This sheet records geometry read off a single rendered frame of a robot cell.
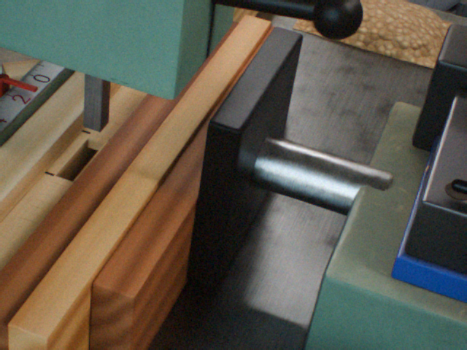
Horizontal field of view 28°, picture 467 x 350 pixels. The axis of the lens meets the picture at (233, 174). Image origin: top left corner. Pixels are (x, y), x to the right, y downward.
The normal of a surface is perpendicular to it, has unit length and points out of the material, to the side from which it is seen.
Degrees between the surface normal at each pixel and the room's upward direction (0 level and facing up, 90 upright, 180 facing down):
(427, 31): 23
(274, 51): 0
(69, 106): 0
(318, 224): 0
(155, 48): 90
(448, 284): 90
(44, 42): 90
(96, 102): 90
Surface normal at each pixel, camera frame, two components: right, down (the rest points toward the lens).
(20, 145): 0.13, -0.77
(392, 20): 0.07, -0.60
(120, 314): -0.33, 0.56
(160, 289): 0.93, 0.30
